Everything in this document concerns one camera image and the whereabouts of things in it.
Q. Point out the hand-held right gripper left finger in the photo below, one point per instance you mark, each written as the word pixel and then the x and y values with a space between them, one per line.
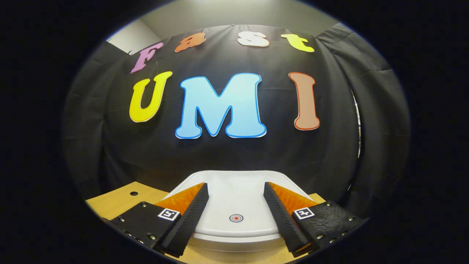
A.
pixel 188 223

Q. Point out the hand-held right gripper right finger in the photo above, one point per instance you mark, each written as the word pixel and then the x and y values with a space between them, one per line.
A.
pixel 282 222

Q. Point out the grey desktop garbage bin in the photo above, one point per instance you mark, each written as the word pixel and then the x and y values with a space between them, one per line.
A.
pixel 236 198

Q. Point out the wooden desktop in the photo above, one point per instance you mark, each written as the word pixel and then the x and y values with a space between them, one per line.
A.
pixel 113 201

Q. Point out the black backdrop cloth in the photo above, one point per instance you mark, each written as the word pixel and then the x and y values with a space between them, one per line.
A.
pixel 234 157

